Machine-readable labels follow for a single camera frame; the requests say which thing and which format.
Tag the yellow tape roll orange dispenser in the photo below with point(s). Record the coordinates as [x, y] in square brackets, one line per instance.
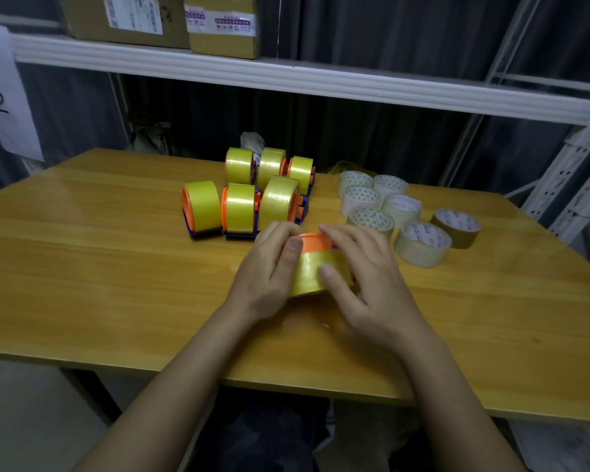
[313, 272]

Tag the cluster of yellow tape dispensers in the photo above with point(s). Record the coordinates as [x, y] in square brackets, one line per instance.
[238, 201]

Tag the white diagonal rack brace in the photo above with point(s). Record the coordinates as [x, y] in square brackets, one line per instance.
[486, 93]

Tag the white paper sign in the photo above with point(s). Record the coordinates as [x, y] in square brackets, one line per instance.
[5, 93]

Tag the person's left thumb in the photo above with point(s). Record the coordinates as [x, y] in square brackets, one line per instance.
[287, 262]

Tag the person's right hand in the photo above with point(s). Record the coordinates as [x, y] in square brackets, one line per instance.
[378, 294]

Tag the white perforated rack upright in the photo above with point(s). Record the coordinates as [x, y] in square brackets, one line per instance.
[568, 171]

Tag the person's left hand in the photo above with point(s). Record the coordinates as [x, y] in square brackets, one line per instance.
[261, 275]

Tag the person's left forearm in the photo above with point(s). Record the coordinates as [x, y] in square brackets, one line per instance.
[177, 393]

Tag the brown tape roll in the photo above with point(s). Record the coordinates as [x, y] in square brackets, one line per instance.
[456, 230]

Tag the person's right thumb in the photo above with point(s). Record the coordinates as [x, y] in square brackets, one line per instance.
[337, 286]

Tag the cluster of cream tape rolls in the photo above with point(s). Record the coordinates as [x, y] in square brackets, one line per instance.
[398, 211]

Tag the crumpled grey packaging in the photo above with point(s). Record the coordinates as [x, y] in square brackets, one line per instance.
[150, 137]

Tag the person's right forearm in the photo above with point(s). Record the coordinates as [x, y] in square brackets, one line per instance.
[452, 403]

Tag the person's legs dark trousers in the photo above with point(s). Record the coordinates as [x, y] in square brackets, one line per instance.
[260, 432]

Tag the dark table leg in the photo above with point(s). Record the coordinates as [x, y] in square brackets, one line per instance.
[91, 395]

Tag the large cardboard box white label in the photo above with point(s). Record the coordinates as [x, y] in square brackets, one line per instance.
[128, 19]

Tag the crumpled clear plastic bag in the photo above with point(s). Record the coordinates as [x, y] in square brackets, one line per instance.
[252, 141]

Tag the small cardboard box purple-striped label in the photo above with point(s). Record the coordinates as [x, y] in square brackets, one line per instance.
[221, 36]

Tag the white shelf board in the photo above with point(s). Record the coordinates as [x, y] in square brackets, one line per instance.
[295, 76]

